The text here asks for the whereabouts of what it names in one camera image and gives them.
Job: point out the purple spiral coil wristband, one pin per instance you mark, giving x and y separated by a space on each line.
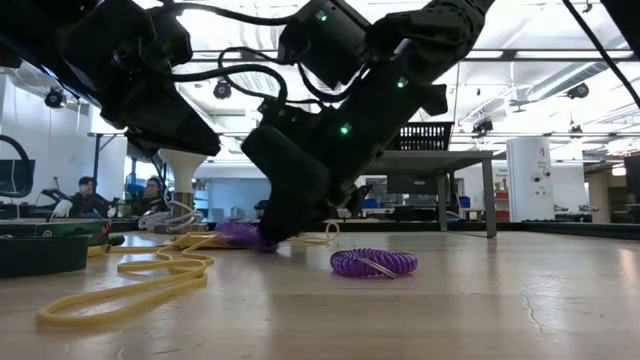
235 234
350 262

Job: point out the blue storage bin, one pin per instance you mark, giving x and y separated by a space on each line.
370 204
464 202

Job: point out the black ceiling spotlight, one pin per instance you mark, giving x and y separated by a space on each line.
482 126
222 90
54 97
577 91

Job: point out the black overhead light bar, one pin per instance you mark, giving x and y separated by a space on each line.
510 54

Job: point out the black plastic basket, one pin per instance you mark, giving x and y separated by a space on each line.
410 137

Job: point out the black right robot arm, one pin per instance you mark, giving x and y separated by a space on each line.
440 30

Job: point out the person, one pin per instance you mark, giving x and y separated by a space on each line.
152 192
87 200

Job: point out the white mushroom lamp wooden base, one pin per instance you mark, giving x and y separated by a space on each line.
182 170

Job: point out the white round pillar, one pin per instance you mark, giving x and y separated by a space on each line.
530 175

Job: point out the red shelf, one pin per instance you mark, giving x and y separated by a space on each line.
502 200

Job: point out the dark green tray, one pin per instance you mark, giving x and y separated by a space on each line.
45 257

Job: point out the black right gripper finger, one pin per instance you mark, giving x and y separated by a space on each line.
295 190

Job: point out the green yellow crayon box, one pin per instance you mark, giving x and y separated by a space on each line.
60 229

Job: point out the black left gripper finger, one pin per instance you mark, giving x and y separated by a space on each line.
175 130

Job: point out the black computer monitor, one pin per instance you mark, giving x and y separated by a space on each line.
10 175

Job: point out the black background robot arm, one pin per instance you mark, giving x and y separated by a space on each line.
364 192

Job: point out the black tape roll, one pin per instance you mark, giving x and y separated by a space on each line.
116 240

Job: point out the grey perforated metal riser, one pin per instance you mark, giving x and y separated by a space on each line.
450 161

